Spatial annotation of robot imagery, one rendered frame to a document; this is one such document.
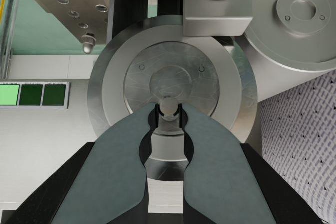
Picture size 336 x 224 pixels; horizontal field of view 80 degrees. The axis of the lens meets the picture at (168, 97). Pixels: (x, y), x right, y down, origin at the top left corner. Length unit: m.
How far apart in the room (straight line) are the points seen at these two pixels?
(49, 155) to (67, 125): 0.08
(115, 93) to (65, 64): 3.27
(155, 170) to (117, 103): 0.06
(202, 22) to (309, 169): 0.24
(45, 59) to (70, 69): 0.43
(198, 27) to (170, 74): 0.04
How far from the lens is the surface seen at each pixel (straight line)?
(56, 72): 3.46
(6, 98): 0.65
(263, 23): 0.22
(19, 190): 0.63
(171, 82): 0.16
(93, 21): 0.52
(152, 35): 0.18
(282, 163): 0.38
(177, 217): 0.61
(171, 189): 0.51
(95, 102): 0.19
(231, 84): 0.17
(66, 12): 0.51
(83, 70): 3.28
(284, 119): 0.37
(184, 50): 0.16
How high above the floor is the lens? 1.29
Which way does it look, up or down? 11 degrees down
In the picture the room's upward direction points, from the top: 180 degrees counter-clockwise
